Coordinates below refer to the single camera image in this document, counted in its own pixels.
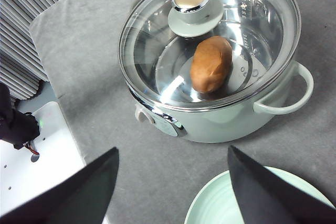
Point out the grey ribbed panel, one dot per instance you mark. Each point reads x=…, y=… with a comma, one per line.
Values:
x=22, y=67

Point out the green electric steamer pot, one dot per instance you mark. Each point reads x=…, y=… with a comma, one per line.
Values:
x=289, y=92

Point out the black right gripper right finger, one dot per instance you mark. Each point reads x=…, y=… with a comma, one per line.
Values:
x=263, y=197

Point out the glass steamer lid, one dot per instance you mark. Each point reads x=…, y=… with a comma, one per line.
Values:
x=159, y=37

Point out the green plate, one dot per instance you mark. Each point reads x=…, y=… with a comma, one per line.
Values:
x=216, y=202

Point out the grey table mat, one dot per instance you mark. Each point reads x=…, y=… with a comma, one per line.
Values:
x=158, y=173

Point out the brown potato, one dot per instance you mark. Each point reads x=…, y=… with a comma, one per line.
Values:
x=211, y=64

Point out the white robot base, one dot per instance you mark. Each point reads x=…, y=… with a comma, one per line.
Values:
x=23, y=173

